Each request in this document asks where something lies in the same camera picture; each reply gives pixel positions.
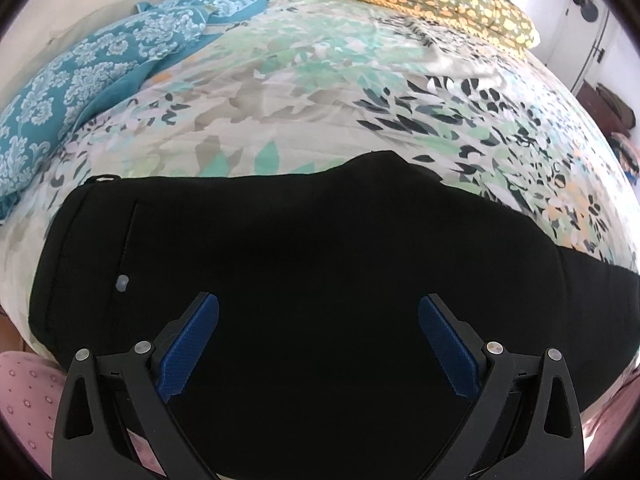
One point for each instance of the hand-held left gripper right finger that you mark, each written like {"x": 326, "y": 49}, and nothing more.
{"x": 445, "y": 345}

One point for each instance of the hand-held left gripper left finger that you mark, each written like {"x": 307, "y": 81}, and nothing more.
{"x": 190, "y": 342}

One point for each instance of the black pants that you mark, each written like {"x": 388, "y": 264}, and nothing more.
{"x": 320, "y": 260}

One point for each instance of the person's pink dotted pajama pants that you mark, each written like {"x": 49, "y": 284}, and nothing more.
{"x": 25, "y": 400}

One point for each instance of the pile of colourful clothes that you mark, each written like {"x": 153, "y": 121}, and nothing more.
{"x": 629, "y": 155}

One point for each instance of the bed with floral sheet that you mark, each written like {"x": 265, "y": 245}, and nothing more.
{"x": 300, "y": 90}

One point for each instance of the dark wooden cabinet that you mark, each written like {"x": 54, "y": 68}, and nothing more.
{"x": 592, "y": 107}

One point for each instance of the olive folded clothes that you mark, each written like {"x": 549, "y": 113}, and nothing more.
{"x": 617, "y": 105}

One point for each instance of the white door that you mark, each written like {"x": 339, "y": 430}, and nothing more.
{"x": 570, "y": 40}

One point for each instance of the black hanging bag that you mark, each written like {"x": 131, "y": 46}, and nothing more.
{"x": 587, "y": 7}

